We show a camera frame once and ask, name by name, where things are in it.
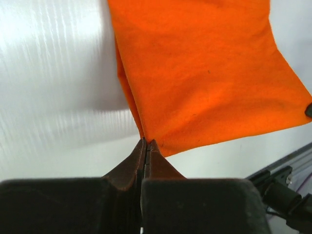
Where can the orange t shirt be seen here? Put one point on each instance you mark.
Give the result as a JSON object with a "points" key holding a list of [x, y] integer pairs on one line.
{"points": [[201, 72]]}

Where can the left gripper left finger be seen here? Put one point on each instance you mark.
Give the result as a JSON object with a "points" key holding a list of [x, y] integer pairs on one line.
{"points": [[96, 205]]}

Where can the aluminium frame rail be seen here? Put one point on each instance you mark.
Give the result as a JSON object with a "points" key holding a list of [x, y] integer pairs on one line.
{"points": [[299, 160]]}

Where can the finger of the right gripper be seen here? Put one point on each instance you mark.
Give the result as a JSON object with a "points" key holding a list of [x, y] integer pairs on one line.
{"points": [[308, 111]]}

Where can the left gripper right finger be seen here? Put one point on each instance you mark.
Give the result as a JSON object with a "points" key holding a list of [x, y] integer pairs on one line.
{"points": [[173, 204]]}

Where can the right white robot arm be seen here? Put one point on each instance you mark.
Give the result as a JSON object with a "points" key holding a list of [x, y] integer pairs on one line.
{"points": [[280, 200]]}

